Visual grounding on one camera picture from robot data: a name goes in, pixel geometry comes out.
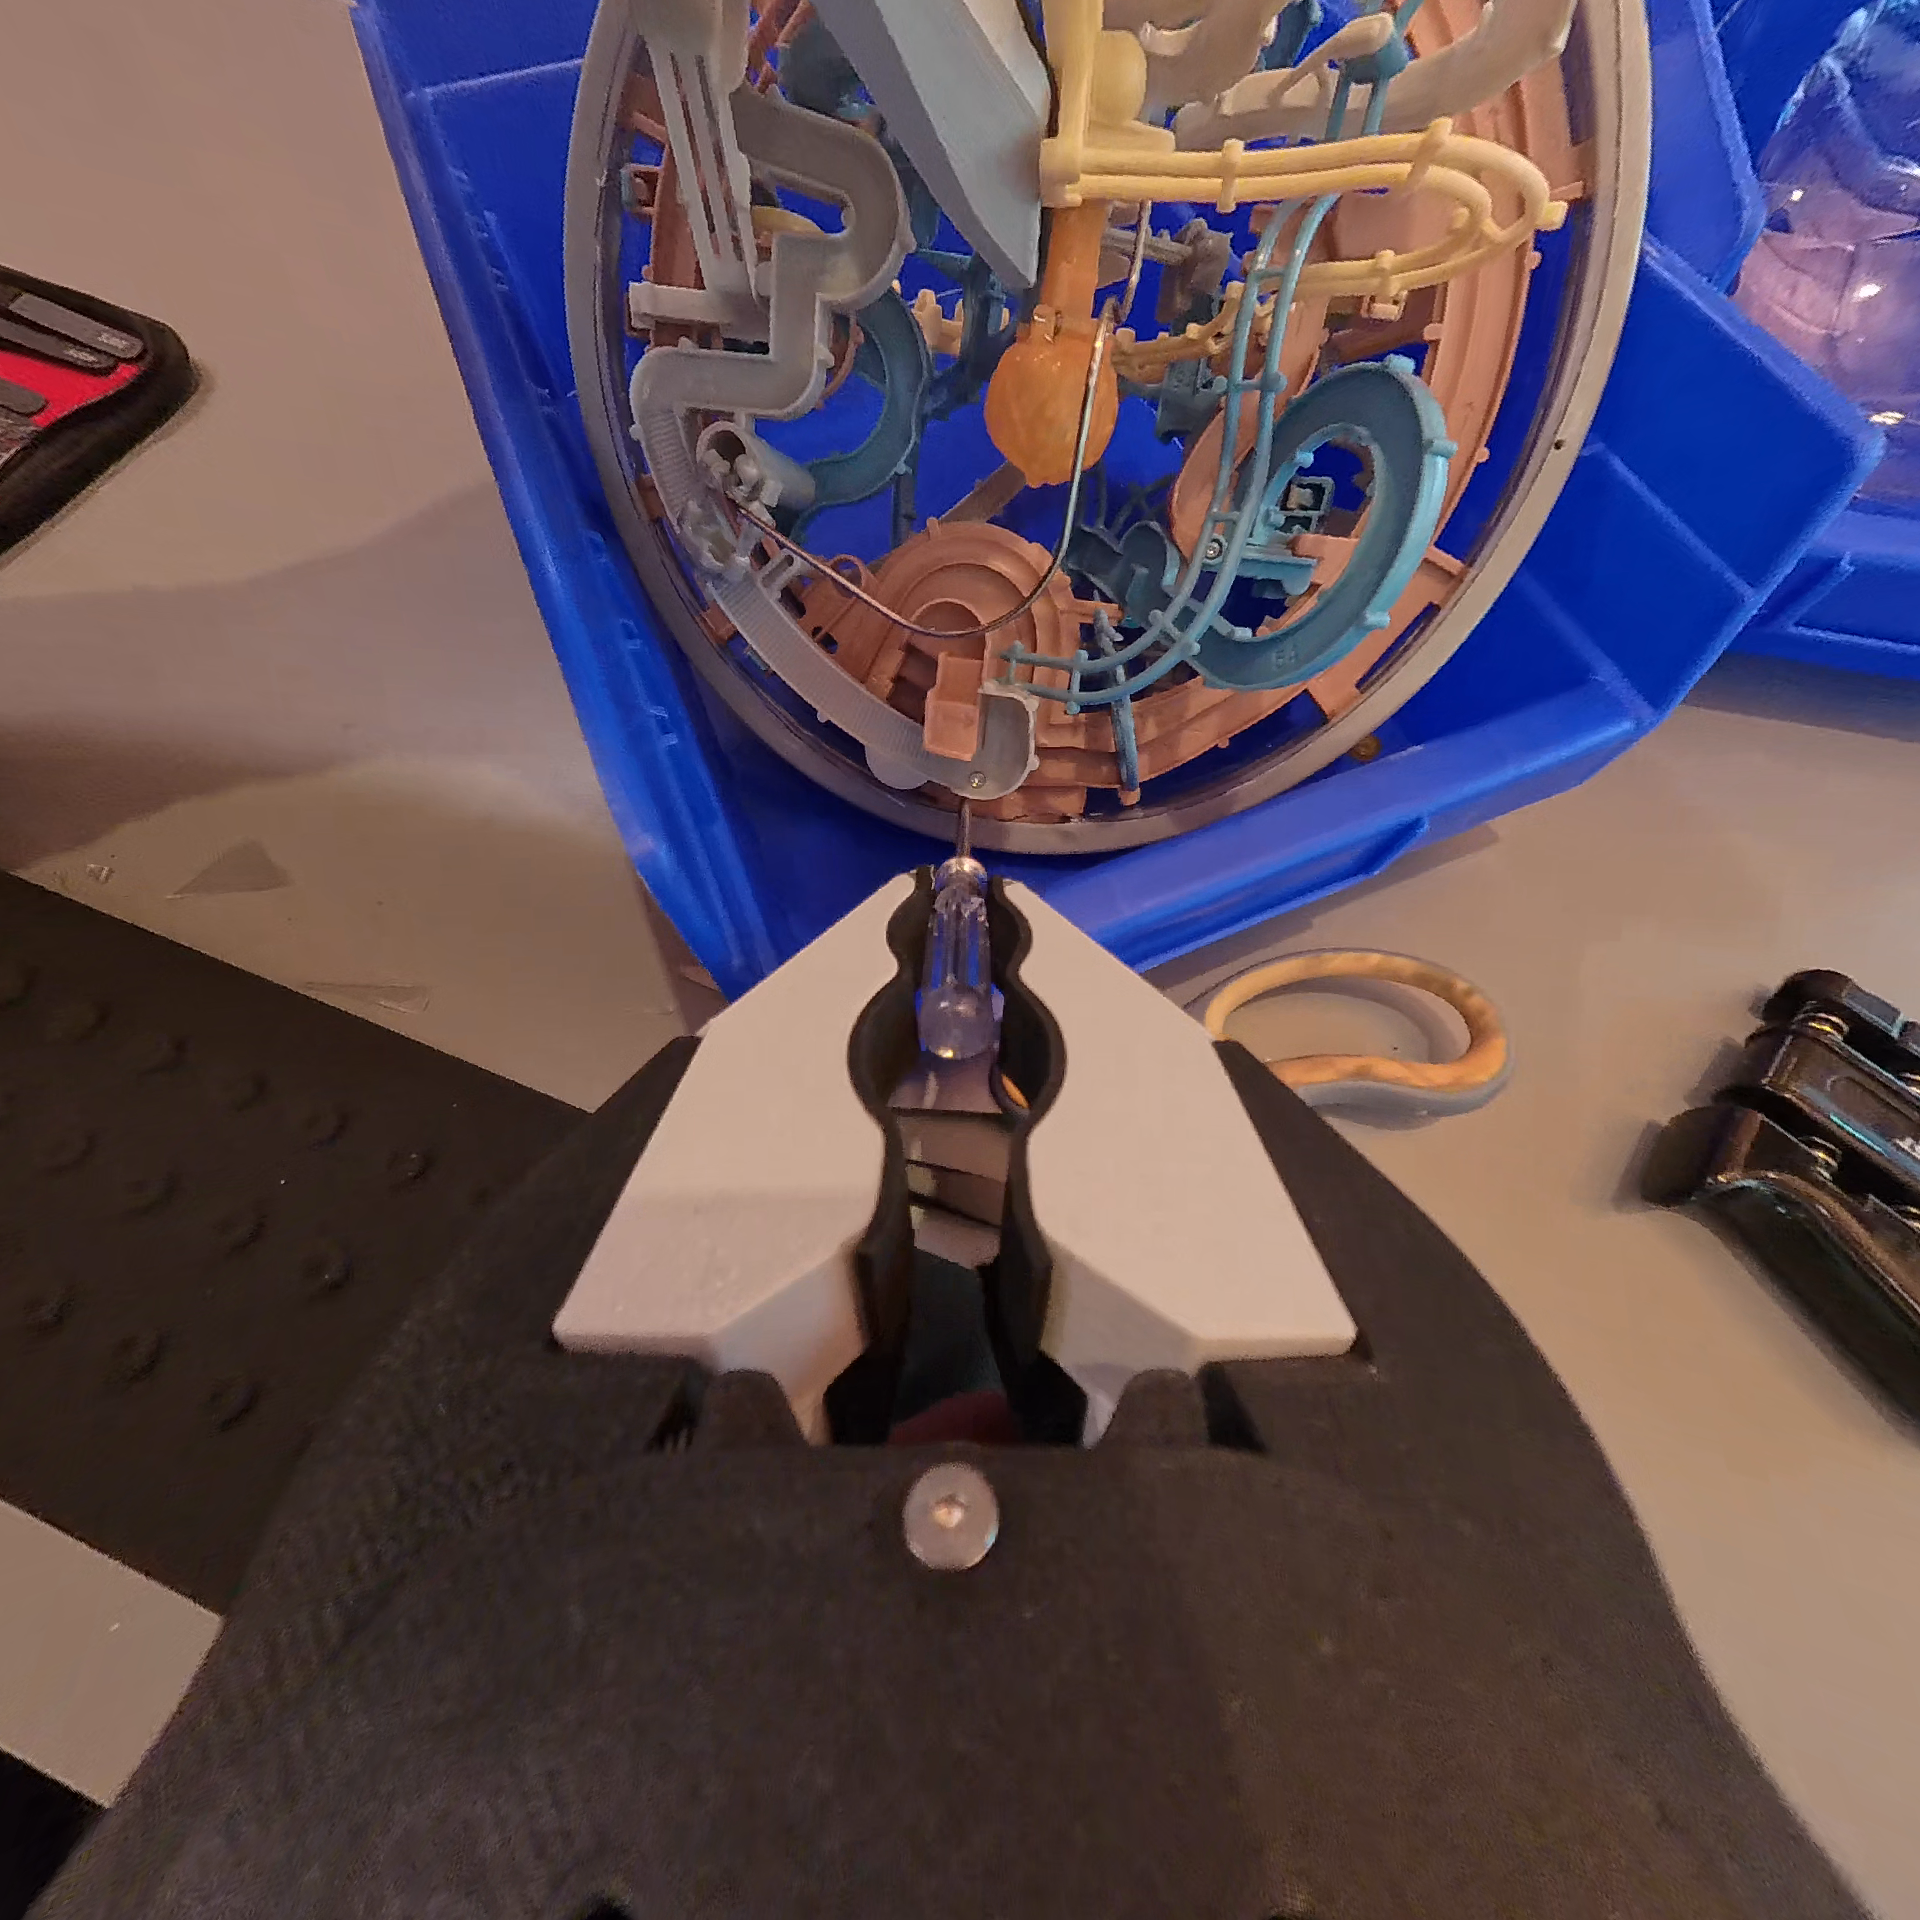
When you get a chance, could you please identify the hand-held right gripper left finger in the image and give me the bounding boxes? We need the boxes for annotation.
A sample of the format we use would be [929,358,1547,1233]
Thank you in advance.
[552,877,921,1444]

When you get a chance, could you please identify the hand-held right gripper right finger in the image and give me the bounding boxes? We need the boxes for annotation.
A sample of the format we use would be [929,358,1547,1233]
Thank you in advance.
[984,879,1366,1444]

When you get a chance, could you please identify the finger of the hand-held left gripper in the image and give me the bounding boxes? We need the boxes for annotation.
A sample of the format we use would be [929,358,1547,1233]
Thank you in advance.
[808,0,1056,292]

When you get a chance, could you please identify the clear handled screwdriver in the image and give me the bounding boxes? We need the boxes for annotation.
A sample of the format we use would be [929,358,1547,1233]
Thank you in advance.
[914,791,1002,1071]

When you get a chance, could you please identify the colourful plastic maze ball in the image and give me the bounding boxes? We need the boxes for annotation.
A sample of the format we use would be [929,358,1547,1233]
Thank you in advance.
[561,0,1654,859]

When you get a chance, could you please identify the blue plastic bin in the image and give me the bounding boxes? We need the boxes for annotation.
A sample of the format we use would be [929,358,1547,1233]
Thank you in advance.
[1708,0,1920,688]
[345,0,1889,1000]

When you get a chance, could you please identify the black perforated mat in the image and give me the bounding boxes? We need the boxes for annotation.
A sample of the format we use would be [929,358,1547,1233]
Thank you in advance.
[0,867,596,1615]

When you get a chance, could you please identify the clear plastic dome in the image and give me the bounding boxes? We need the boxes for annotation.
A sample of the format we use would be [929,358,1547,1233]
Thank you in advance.
[1738,0,1920,508]

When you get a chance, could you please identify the red tweezers case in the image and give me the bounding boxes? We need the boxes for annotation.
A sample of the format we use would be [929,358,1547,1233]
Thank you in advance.
[0,262,202,559]

